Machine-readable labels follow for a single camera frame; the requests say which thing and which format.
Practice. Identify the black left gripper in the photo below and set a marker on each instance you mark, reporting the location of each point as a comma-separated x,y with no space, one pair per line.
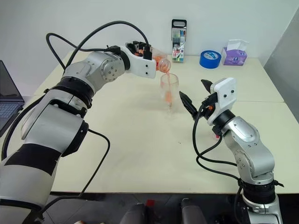
135,46

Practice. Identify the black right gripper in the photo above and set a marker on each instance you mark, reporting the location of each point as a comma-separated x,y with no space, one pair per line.
213,99

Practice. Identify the clear plastic bottle red label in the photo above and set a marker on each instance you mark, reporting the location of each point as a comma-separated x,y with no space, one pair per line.
164,65

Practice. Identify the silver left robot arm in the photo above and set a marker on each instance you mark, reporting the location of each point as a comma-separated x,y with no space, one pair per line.
46,121

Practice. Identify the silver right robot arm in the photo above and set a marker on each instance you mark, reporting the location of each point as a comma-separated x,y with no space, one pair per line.
245,135

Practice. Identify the clear wine glass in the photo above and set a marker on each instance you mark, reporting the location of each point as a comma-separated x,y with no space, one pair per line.
172,81

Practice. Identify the blue tape roll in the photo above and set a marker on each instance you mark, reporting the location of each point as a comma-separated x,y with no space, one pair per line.
205,63

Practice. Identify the marker pen set case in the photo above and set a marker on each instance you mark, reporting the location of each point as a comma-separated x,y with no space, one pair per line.
178,46

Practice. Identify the purple tissue box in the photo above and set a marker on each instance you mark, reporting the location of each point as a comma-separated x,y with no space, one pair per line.
233,59

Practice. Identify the grey partition panel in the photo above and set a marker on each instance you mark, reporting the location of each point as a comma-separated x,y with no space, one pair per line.
285,65

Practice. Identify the dark laptop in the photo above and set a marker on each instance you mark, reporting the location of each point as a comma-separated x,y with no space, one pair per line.
9,93

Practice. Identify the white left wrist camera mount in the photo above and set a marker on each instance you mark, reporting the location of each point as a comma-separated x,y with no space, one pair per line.
140,67

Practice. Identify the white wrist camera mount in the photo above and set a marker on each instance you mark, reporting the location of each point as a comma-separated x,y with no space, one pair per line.
224,93
140,67

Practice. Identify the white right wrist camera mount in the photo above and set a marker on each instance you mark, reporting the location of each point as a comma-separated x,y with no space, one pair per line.
224,93

